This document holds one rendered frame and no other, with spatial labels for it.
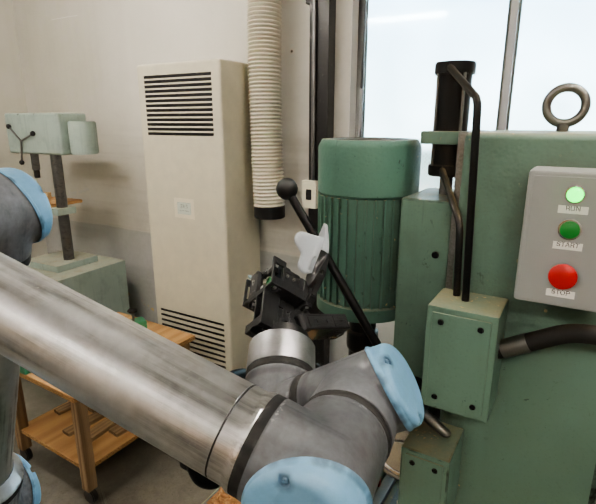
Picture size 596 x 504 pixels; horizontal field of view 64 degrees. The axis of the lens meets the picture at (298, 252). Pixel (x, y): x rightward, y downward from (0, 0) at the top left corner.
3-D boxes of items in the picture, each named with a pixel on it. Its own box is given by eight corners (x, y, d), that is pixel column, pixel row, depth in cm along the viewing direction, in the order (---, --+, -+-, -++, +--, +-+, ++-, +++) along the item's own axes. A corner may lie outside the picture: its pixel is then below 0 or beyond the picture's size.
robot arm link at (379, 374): (422, 461, 43) (312, 489, 49) (437, 396, 54) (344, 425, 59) (372, 371, 43) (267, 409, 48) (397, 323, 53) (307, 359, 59)
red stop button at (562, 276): (546, 285, 57) (550, 261, 56) (575, 289, 56) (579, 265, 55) (546, 288, 56) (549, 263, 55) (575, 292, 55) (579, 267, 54)
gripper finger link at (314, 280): (327, 249, 71) (303, 303, 68) (334, 254, 71) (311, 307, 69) (310, 250, 75) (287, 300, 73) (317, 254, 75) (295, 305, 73)
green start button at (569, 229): (556, 238, 55) (559, 218, 55) (580, 241, 54) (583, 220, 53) (556, 239, 55) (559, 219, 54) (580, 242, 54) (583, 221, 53)
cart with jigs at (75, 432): (127, 396, 276) (116, 292, 260) (200, 429, 247) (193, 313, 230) (11, 462, 223) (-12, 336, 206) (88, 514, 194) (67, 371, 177)
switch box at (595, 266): (519, 285, 64) (534, 165, 60) (606, 299, 60) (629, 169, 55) (512, 299, 59) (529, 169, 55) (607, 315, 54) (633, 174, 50)
